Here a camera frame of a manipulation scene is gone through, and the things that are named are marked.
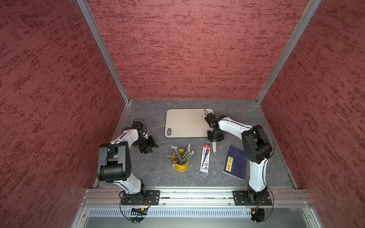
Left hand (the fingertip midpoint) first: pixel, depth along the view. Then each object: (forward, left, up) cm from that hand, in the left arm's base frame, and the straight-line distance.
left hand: (155, 150), depth 89 cm
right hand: (+8, -39, -2) cm, 39 cm away
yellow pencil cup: (-12, -15, +6) cm, 20 cm away
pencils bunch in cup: (-8, -17, +5) cm, 19 cm away
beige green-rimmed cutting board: (+24, -21, -3) cm, 32 cm away
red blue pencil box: (-4, -32, -1) cm, 32 cm away
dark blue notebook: (-7, -51, -2) cm, 51 cm away
